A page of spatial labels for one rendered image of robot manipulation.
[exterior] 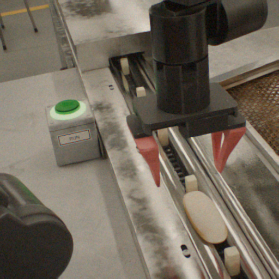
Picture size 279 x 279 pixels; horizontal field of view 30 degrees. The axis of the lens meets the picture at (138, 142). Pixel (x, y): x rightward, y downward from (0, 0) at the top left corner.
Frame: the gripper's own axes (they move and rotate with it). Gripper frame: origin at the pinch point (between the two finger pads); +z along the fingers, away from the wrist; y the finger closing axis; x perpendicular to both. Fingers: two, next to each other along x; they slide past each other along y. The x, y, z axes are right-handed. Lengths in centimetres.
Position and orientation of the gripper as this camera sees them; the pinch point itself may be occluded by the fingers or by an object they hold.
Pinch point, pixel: (187, 171)
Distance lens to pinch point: 62.0
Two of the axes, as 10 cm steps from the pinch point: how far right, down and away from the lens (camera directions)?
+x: 2.3, 4.8, -8.4
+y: -9.7, 2.0, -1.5
